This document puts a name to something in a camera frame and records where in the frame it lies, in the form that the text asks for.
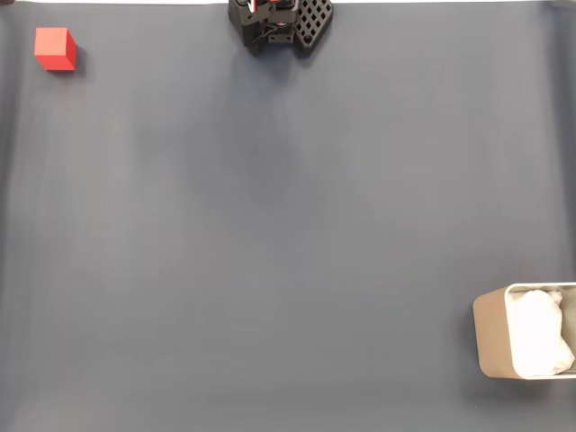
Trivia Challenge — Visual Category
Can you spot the red cube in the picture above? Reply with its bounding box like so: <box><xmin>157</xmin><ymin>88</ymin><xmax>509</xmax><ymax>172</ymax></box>
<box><xmin>33</xmin><ymin>26</ymin><xmax>77</xmax><ymax>72</ymax></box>

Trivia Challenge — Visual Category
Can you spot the beige rectangular box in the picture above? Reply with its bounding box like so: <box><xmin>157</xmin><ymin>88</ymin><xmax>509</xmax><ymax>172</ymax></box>
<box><xmin>472</xmin><ymin>282</ymin><xmax>576</xmax><ymax>382</ymax></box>

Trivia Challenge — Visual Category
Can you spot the grey table mat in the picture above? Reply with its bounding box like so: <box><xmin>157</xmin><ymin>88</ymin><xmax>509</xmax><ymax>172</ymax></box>
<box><xmin>0</xmin><ymin>3</ymin><xmax>576</xmax><ymax>432</ymax></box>

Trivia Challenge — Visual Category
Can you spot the white crumpled cloth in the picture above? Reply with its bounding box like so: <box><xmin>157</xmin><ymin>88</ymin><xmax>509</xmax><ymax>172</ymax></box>
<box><xmin>510</xmin><ymin>289</ymin><xmax>576</xmax><ymax>378</ymax></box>

